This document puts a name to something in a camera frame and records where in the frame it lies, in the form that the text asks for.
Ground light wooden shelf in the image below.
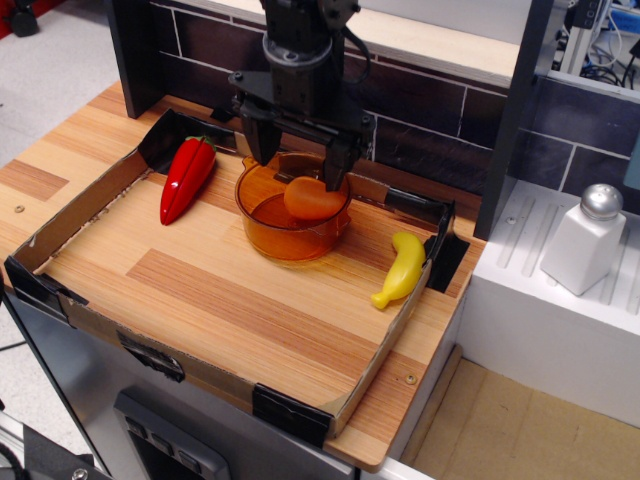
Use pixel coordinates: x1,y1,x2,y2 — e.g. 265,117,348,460
199,0,521,90

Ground cardboard fence with black tape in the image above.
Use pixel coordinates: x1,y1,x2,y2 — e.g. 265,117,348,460
5,111,480,456

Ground grey toy oven front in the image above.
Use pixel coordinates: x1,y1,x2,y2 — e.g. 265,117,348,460
114,392,231,480

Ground yellow plastic toy banana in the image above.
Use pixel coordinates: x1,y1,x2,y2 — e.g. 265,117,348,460
371,232,426,309

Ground dark grey left post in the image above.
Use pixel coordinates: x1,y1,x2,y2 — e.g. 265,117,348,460
105,0,166,118

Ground white salt shaker metal cap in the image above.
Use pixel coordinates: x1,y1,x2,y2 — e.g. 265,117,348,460
539,183,628,297

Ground dark grey vertical post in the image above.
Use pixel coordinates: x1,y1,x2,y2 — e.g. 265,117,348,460
474,1,553,240

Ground red plastic toy chili pepper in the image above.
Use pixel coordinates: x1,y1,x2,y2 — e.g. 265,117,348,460
160,136,217,226

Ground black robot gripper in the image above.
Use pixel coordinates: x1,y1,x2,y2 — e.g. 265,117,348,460
229,42,375,192

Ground white toy sink drainboard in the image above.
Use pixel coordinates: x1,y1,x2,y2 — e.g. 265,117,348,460
457,181,639,426

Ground transparent orange plastic pot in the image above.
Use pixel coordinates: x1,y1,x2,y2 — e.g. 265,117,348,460
235,152,351,261

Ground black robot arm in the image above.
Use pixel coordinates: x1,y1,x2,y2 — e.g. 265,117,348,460
229,1,375,191

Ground orange plastic toy carrot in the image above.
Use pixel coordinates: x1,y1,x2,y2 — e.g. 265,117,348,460
283,176,347,221

